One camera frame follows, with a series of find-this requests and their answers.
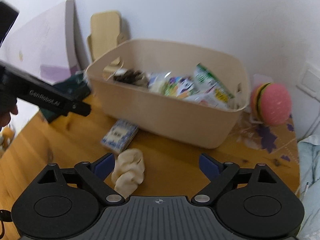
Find cream white scrunchie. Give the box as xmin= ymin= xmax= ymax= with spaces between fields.
xmin=111 ymin=148 xmax=145 ymax=199

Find white green snack bag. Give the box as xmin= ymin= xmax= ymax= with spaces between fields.
xmin=184 ymin=63 xmax=234 ymax=109

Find green pony snack bag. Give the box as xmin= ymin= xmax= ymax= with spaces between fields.
xmin=161 ymin=76 xmax=197 ymax=99

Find clear packet white contents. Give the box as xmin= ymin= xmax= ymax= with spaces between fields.
xmin=148 ymin=72 xmax=171 ymax=94

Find person's left hand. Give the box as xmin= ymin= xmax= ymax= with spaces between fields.
xmin=0 ymin=105 xmax=18 ymax=129

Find dark green tissue pack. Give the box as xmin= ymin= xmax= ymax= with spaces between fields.
xmin=39 ymin=71 xmax=91 ymax=123

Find blue white patterned box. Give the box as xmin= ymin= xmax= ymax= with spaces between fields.
xmin=101 ymin=119 xmax=138 ymax=154

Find purple white board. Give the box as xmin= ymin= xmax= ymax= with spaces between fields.
xmin=2 ymin=0 xmax=80 ymax=85

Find beige plastic storage bin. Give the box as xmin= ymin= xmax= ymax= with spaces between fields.
xmin=86 ymin=39 xmax=251 ymax=149

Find pink hamburger plush toy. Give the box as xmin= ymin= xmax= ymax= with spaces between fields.
xmin=250 ymin=82 xmax=292 ymax=126

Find light blue bedding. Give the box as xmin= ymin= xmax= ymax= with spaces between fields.
xmin=297 ymin=135 xmax=319 ymax=239

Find white wall switch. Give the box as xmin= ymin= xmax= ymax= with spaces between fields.
xmin=296 ymin=62 xmax=320 ymax=101

